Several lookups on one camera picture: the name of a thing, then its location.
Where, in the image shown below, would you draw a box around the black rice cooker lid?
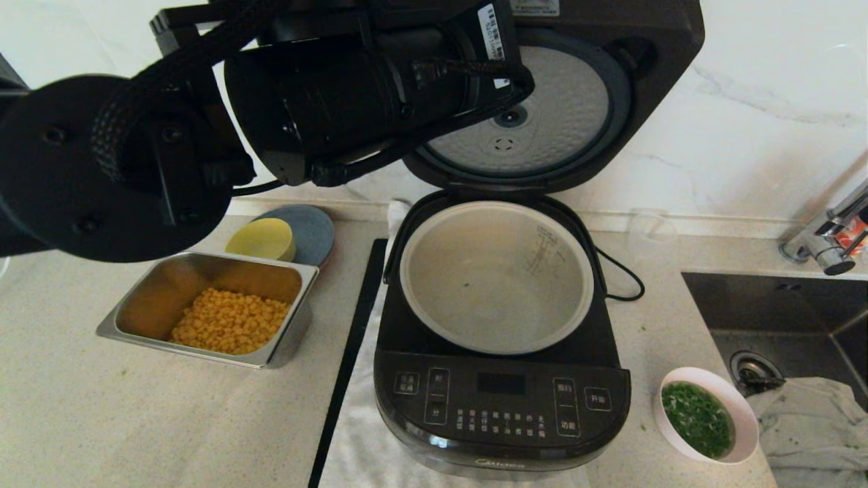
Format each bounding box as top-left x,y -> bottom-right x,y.
403,0 -> 706,195

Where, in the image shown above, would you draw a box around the chopped green vegetables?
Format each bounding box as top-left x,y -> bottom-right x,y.
660,381 -> 736,459

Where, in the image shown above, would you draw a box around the white round bowl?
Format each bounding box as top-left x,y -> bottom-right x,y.
652,366 -> 759,464

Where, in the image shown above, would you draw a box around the grey inner pot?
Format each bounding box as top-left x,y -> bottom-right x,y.
400,201 -> 595,356

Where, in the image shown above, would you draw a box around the yellow small bowl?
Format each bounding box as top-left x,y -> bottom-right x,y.
226,218 -> 298,263

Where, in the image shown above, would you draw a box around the black rice cooker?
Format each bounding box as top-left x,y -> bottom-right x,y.
374,190 -> 631,479

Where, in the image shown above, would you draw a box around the white towel under cooker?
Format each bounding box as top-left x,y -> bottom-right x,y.
319,201 -> 591,488

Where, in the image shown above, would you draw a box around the clear glass cup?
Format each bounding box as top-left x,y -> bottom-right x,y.
627,209 -> 679,255

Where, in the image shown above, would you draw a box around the blue-grey round plate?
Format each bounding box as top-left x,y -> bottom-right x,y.
252,205 -> 336,268

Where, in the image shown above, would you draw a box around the stainless steel sink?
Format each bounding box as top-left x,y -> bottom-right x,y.
680,271 -> 868,414

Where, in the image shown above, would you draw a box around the chrome faucet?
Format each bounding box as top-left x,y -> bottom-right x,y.
778,178 -> 868,276

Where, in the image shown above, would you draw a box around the yellow corn kernels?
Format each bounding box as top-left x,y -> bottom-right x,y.
171,287 -> 292,354

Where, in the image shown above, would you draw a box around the red-orange small item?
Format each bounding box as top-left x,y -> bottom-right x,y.
835,218 -> 868,258

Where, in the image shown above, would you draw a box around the metal sink drain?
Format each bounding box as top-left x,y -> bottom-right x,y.
730,350 -> 786,397

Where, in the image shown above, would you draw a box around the stainless steel tray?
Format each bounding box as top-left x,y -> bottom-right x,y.
96,249 -> 321,369

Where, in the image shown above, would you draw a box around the white crumpled cloth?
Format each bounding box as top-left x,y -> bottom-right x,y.
746,377 -> 868,488

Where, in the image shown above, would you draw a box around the black power cord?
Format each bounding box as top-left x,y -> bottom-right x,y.
597,247 -> 645,302

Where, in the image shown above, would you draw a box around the black wall socket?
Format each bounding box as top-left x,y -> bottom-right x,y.
0,53 -> 29,90

